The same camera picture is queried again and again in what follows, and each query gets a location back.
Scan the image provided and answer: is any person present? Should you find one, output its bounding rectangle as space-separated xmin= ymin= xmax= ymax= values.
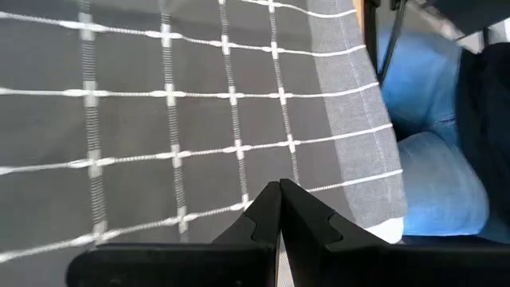
xmin=376 ymin=29 xmax=510 ymax=245

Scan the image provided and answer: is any grey desk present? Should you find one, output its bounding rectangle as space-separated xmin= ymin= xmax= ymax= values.
xmin=410 ymin=0 xmax=510 ymax=55

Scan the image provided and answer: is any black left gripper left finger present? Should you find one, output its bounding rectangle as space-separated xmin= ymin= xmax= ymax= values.
xmin=65 ymin=181 xmax=282 ymax=287

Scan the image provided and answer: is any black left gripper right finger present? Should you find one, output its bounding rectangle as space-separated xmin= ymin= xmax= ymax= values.
xmin=280 ymin=178 xmax=510 ymax=287

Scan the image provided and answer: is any black metal table frame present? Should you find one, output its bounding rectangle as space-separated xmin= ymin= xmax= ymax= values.
xmin=361 ymin=0 xmax=380 ymax=75

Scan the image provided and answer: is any grey white-grid towel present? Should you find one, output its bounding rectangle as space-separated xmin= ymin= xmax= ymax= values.
xmin=0 ymin=0 xmax=409 ymax=287

